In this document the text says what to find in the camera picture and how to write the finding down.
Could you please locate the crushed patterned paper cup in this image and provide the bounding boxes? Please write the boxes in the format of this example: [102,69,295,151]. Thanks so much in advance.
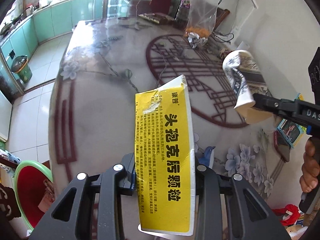
[222,50,272,125]

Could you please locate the green kitchen trash can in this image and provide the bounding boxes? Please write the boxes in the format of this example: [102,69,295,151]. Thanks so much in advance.
[11,55,33,84]

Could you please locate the black power cable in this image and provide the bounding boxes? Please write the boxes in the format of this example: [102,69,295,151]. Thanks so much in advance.
[212,30,235,43]

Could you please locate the red bin with green rim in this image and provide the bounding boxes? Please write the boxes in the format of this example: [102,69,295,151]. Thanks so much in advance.
[14,160,53,230]

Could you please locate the red paper wrapper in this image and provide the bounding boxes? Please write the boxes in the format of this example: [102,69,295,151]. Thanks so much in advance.
[218,48,232,60]

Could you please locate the teal kitchen cabinets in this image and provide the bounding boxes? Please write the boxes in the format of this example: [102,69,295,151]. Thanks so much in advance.
[1,0,103,58]

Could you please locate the teal photo card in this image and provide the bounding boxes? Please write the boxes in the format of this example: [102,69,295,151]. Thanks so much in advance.
[277,119,306,148]

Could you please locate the floral patterned tablecloth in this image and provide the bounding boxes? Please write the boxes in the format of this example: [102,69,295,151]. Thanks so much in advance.
[48,17,297,206]

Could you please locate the clear bag of orange snacks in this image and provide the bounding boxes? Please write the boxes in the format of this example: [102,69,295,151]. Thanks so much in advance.
[185,0,217,38]

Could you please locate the person's right hand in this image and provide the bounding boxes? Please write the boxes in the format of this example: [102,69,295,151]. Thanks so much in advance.
[299,137,319,193]

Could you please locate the wooden chair behind table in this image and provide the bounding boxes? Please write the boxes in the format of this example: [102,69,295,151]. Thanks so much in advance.
[214,8,230,30]

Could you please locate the white two-door refrigerator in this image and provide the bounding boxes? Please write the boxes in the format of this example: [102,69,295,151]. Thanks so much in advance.
[0,91,12,142]

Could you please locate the silver foil wrapper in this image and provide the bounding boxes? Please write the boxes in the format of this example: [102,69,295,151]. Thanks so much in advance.
[188,32,208,49]

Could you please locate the yellow medicine box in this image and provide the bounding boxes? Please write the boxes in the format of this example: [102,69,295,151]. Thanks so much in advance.
[135,75,196,236]

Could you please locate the red cased smartphone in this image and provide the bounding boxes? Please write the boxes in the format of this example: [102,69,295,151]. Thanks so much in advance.
[273,130,291,163]

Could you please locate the dark snack packet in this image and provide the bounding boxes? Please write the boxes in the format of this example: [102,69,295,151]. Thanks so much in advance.
[138,12,175,25]

